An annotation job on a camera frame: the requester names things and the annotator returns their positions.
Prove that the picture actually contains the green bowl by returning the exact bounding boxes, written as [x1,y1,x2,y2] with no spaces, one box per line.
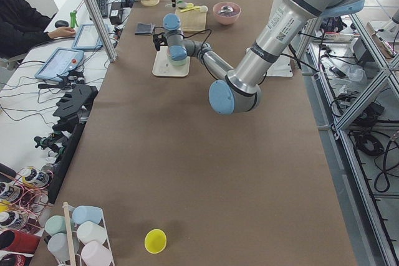
[166,50,187,67]

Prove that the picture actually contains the large pink bowl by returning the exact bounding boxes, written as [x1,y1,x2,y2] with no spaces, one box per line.
[213,2,241,25]

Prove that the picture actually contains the grey folded cloth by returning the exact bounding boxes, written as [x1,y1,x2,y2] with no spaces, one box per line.
[135,22,155,36]

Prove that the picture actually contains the cream rabbit tray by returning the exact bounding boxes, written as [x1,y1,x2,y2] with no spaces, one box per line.
[152,46,190,78]

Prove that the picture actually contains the wooden cutting board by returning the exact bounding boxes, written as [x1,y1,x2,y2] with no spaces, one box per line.
[175,9,207,32]

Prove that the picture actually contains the blue teach pendant far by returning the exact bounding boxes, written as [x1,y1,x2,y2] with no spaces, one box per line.
[71,24,103,51]

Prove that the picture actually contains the blue teach pendant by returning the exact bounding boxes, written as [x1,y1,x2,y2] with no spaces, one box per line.
[71,24,103,51]
[35,47,84,82]

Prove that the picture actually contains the blue teach pendant near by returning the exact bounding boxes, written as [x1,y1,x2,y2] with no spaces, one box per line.
[35,47,84,82]

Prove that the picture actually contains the black rack stand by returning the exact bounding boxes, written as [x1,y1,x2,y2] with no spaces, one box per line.
[52,84,99,133]

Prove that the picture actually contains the person in black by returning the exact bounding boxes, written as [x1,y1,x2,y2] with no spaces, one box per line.
[1,0,75,57]

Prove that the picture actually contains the blue plastic cup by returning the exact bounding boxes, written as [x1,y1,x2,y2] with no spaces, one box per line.
[72,206,102,225]

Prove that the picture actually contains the yellow plastic cup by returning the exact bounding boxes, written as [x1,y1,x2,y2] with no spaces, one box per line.
[144,229,167,254]

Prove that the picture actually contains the white plastic cup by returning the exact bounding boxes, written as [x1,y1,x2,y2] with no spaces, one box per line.
[77,221,107,244]

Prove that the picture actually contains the green plastic cup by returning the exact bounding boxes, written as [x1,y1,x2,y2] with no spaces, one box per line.
[44,215,67,236]

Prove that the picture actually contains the pink plastic cup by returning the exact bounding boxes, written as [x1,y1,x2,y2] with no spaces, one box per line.
[81,241,112,266]

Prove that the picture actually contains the grey plastic cup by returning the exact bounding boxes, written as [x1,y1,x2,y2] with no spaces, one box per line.
[47,232,70,262]

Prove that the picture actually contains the aluminium frame post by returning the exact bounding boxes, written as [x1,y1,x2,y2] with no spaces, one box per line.
[84,0,117,62]

